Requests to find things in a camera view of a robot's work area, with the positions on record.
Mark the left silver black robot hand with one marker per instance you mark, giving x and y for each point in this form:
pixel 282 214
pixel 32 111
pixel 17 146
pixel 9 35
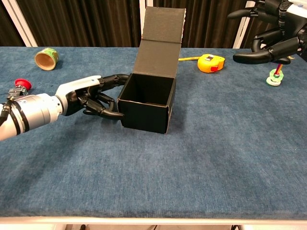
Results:
pixel 76 86

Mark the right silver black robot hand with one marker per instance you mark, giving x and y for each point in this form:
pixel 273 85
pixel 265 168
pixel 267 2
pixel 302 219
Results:
pixel 287 45

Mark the black foldable cardboard box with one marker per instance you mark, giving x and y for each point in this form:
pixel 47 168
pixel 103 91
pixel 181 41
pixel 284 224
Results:
pixel 144 117

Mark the green patterned tape roll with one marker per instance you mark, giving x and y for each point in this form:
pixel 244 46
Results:
pixel 45 60

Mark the yellow tape measure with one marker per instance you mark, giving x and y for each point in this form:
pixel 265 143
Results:
pixel 208 64

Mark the blue felt table mat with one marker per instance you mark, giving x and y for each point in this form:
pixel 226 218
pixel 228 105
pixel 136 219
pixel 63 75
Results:
pixel 72 167

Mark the red emergency stop button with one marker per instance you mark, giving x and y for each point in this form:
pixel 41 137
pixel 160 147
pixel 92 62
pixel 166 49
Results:
pixel 21 84

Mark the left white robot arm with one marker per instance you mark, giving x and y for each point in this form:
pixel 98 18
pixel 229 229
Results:
pixel 33 112

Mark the feather toy with green base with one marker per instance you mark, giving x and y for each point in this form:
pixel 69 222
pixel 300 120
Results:
pixel 274 77

